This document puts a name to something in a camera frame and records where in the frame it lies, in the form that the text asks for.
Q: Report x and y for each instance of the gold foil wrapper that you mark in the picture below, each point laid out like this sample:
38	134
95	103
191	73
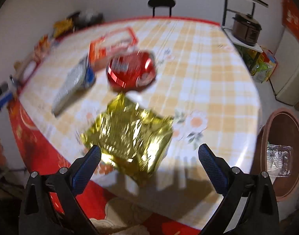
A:
132	139

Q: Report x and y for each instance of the brown trash bin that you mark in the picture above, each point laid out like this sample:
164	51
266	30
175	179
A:
281	128

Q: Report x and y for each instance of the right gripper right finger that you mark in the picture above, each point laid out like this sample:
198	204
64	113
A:
260	214

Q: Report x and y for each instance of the clear plastic tray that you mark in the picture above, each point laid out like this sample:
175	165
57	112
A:
279	160

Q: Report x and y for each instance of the red crushed can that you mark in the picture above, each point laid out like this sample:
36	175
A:
131	71

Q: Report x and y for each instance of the checkered tablecloth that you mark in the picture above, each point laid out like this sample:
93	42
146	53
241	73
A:
201	81

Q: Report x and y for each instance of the silver foil bag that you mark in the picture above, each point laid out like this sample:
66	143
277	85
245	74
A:
74	81

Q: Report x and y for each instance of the blue snack bag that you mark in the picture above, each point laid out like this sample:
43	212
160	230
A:
89	78

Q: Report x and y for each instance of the red cloth on fridge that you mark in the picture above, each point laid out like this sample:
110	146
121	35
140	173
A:
290	17

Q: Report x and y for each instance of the colourful shopping bag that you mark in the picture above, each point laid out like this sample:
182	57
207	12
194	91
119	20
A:
260	64

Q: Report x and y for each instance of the red food package sleeve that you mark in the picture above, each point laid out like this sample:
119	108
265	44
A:
102	49

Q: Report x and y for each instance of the white refrigerator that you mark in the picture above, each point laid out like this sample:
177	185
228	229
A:
285	78

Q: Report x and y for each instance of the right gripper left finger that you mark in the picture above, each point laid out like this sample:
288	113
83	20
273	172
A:
49	204

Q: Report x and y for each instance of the black metal shelf rack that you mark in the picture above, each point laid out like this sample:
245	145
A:
229	34

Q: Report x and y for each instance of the black round stool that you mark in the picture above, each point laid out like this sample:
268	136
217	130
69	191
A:
153	4

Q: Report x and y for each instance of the brown rice cooker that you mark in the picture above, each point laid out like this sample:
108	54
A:
246	29

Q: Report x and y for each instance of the snack bags pile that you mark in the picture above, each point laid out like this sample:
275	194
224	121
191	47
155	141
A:
43	47

